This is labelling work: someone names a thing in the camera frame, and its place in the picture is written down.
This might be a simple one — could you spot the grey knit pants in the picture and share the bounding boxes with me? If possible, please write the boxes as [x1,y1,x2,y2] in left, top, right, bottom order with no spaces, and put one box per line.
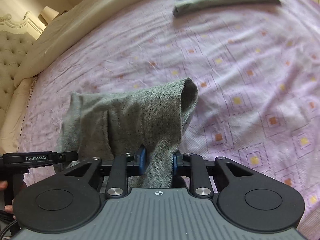
[56,78,198,188]

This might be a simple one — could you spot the person's left hand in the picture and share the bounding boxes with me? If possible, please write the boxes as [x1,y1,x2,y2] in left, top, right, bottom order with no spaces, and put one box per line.
[1,179,18,218]

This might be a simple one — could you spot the cream pillow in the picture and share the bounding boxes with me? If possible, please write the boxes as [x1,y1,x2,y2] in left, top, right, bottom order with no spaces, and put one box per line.
[1,77,37,155]

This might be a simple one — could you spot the pink patterned bed sheet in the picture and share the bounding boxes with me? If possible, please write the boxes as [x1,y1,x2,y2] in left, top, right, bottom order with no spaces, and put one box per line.
[19,0,319,239]

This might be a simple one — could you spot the tufted cream headboard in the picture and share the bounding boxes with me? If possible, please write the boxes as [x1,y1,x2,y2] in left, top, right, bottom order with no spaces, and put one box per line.
[1,11,46,117]

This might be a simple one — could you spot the cream duvet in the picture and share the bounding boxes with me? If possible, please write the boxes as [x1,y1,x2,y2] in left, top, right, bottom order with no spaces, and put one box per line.
[13,0,196,88]

